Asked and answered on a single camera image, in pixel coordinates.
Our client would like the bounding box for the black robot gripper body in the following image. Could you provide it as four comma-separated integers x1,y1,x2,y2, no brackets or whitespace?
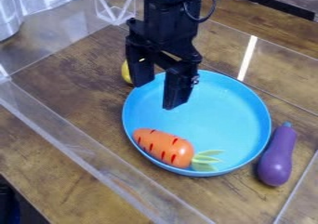
126,0,202,70

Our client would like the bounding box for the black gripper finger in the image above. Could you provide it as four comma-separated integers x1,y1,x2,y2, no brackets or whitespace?
126,45,154,87
163,64,201,110

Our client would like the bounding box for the orange toy carrot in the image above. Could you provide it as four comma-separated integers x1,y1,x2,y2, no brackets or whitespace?
132,128,222,172

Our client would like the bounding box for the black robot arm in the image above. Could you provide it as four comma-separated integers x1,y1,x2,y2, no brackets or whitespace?
126,0,202,110

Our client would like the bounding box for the blue round tray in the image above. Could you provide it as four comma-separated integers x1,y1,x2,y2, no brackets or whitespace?
122,71,271,177

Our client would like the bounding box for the yellow toy lemon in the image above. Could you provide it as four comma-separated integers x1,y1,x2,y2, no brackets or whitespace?
120,60,132,85

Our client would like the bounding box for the purple toy eggplant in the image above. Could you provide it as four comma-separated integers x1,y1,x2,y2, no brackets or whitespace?
257,122,297,187

